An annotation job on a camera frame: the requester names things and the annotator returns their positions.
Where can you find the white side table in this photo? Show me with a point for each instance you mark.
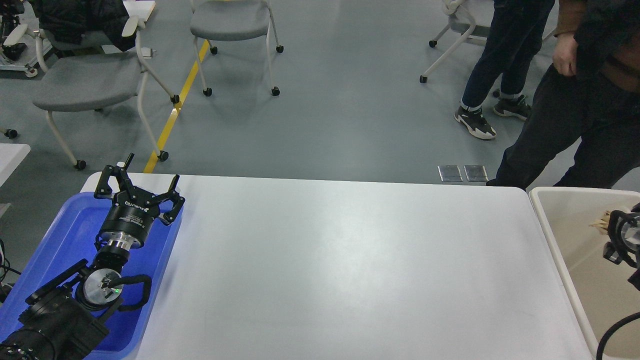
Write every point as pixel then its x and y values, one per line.
pixel 11 155

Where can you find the grey chair right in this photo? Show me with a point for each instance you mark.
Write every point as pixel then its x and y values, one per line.
pixel 470 19

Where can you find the beige plastic bin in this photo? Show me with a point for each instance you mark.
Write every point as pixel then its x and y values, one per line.
pixel 598 290

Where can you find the grey chair middle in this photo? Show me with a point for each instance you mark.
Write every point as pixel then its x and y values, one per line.
pixel 230 21

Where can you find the person in dark clothes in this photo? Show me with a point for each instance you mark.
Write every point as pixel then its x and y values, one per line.
pixel 599 107

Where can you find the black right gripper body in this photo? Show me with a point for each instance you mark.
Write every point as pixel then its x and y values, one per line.
pixel 623 232

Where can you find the yellow floor tape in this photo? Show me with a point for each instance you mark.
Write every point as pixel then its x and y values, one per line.
pixel 174 114

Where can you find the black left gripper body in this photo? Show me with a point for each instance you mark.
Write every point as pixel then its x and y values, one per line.
pixel 129 220

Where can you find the bystander hand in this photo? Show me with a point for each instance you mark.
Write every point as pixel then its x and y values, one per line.
pixel 565 54

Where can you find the blue plastic tray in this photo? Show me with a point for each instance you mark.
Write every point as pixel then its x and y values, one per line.
pixel 71 238

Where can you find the grey chair left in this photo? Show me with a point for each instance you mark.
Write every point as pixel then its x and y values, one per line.
pixel 91 82

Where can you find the black jacket on chair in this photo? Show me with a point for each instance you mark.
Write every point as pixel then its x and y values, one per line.
pixel 74 24

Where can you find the grey chair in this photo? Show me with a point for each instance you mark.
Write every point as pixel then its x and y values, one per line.
pixel 230 21
pixel 91 82
pixel 470 19

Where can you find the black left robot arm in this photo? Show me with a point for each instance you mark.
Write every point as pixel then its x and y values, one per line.
pixel 91 284

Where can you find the metal floor socket right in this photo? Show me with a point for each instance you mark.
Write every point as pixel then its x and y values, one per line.
pixel 476 173

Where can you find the brown paper ball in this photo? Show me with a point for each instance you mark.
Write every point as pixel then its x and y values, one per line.
pixel 602 224

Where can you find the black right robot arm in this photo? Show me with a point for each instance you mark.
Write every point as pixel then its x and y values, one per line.
pixel 634 279

